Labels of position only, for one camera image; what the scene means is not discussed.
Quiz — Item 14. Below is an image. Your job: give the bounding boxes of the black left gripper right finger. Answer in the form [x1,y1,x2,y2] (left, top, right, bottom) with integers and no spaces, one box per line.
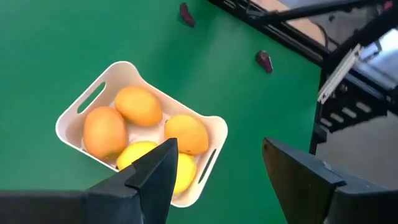
[262,137,398,224]

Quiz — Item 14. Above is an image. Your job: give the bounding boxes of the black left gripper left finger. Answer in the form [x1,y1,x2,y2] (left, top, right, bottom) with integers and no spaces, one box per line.
[0,138,179,224]

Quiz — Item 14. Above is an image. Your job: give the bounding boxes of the yellow lemon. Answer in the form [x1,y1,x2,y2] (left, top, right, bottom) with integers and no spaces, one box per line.
[116,141,159,171]
[172,152,198,195]

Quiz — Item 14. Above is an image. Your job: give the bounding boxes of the deep orange fruit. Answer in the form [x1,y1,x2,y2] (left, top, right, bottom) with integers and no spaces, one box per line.
[83,106,128,159]

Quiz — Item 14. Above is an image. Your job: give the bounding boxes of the yellow-orange fruit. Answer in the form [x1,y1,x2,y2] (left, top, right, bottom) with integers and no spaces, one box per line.
[164,114,210,156]
[114,85,164,128]

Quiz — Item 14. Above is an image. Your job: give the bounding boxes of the silver aluminium extrusion bar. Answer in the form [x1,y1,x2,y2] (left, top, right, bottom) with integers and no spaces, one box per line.
[317,43,363,105]

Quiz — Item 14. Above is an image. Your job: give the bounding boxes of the grey side table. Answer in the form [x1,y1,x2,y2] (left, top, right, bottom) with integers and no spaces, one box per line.
[351,27,398,91]

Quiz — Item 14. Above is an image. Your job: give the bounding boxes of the black slotted frame foot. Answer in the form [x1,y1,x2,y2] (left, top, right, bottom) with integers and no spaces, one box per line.
[320,90,398,134]

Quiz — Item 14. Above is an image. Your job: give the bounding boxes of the white plastic handled basket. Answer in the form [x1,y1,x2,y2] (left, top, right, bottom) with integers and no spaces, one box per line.
[55,60,229,208]

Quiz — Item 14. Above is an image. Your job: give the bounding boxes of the black table frame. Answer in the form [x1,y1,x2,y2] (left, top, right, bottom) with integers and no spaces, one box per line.
[207,0,398,155]

